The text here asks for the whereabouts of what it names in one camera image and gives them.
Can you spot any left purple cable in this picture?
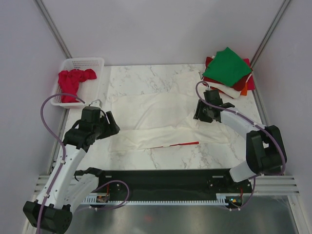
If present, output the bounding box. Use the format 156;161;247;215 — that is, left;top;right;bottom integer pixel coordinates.
36;94;130;234

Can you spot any folded orange t-shirt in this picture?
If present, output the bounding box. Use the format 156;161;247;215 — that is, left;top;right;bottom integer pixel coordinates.
240;83;248;96

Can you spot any left aluminium corner post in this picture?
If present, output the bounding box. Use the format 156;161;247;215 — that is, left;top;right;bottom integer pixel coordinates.
34;0;72;59

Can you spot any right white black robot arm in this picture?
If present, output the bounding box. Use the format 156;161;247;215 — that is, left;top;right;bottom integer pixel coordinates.
194;90;287;192

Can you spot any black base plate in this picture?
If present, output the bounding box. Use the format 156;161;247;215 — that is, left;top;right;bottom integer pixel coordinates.
73;168;254;202

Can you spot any aluminium corner post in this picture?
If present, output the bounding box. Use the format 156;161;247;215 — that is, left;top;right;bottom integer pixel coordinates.
251;0;292;68
34;0;72;59

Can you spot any folded dark red t-shirt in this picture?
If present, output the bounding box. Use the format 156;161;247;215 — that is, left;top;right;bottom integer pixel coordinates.
203;57;249;91

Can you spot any white coca-cola t-shirt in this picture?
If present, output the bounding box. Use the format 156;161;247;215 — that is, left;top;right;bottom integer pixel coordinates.
109;71;230;152

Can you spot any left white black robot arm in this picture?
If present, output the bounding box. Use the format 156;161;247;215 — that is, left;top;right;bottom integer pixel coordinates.
23;106;120;234

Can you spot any crumpled red t-shirt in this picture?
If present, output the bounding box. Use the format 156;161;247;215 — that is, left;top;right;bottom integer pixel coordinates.
58;69;97;97

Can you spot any right aluminium corner post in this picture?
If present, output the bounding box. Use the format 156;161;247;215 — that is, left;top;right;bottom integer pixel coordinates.
251;0;292;68

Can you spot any white slotted cable duct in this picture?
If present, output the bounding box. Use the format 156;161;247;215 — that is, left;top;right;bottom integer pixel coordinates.
81;194;242;206

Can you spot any purple cable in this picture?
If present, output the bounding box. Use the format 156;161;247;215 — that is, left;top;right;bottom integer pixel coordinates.
36;94;130;234
195;81;287;212

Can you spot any folded pink red t-shirt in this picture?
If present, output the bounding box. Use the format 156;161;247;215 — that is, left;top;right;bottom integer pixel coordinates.
241;58;255;91

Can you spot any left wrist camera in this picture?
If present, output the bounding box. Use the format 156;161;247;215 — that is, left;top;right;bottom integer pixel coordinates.
89;99;102;109

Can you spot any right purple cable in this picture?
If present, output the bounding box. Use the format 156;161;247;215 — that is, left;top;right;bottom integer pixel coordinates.
195;81;287;212

